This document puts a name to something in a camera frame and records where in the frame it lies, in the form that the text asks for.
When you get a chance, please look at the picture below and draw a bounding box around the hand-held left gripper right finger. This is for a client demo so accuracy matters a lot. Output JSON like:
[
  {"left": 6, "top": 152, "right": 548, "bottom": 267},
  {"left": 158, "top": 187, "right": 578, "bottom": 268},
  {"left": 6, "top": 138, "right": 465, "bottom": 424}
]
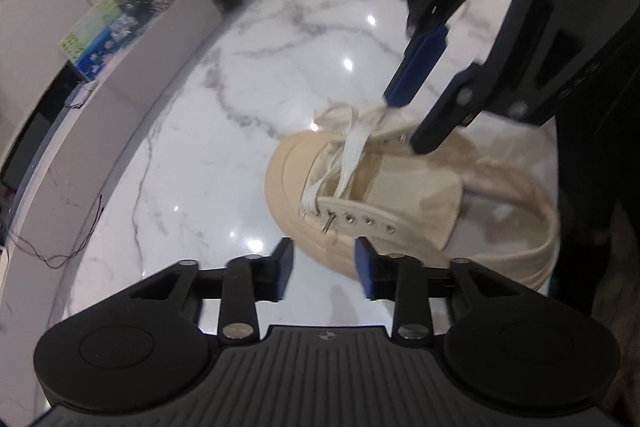
[{"left": 353, "top": 237, "right": 522, "bottom": 349}]

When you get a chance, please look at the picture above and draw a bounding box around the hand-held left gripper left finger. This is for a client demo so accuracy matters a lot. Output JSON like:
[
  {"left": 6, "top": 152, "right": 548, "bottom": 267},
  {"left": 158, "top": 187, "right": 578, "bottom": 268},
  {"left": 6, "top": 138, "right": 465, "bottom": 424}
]
[{"left": 126, "top": 237, "right": 296, "bottom": 349}]

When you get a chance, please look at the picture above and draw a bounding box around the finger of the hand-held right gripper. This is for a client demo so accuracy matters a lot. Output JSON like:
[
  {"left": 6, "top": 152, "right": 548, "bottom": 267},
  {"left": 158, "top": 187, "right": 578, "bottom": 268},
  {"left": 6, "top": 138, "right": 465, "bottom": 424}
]
[
  {"left": 410, "top": 0, "right": 566, "bottom": 156},
  {"left": 382, "top": 0, "right": 501, "bottom": 108}
]

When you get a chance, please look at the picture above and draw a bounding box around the beige canvas shoe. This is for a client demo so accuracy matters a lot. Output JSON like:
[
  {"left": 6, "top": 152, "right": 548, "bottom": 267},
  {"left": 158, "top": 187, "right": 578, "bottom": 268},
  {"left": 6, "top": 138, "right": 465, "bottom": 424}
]
[{"left": 262, "top": 104, "right": 561, "bottom": 293}]

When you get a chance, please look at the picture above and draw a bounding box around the white shoelace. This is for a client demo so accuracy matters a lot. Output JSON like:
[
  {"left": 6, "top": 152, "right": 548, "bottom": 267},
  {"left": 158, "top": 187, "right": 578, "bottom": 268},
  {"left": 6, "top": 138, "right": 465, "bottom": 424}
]
[{"left": 299, "top": 104, "right": 416, "bottom": 235}]

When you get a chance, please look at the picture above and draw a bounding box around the person's dark clothing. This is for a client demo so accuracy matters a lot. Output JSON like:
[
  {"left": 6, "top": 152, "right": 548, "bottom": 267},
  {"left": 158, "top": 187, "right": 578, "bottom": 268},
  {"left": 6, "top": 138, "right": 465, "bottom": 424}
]
[{"left": 550, "top": 32, "right": 640, "bottom": 427}]

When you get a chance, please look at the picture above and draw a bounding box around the white marble TV cabinet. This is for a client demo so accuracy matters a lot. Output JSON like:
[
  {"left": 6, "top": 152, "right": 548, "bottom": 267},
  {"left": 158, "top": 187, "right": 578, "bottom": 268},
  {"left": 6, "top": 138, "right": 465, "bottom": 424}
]
[{"left": 0, "top": 0, "right": 223, "bottom": 358}]

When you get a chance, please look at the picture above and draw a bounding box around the grey notebook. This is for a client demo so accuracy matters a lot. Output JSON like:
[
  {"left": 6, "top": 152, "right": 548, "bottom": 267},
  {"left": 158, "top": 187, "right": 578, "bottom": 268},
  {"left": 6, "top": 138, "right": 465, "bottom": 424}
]
[{"left": 65, "top": 82, "right": 98, "bottom": 108}]

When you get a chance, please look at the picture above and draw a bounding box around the lotus pond painting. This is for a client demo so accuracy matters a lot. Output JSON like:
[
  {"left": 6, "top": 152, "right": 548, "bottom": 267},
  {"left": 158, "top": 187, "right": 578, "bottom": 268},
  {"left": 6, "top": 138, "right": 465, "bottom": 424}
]
[{"left": 59, "top": 0, "right": 138, "bottom": 80}]

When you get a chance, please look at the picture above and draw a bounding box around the black cable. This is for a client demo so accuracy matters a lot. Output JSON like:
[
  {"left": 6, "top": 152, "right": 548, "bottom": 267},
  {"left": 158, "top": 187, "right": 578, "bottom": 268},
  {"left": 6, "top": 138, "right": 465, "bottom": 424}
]
[{"left": 0, "top": 194, "right": 103, "bottom": 268}]

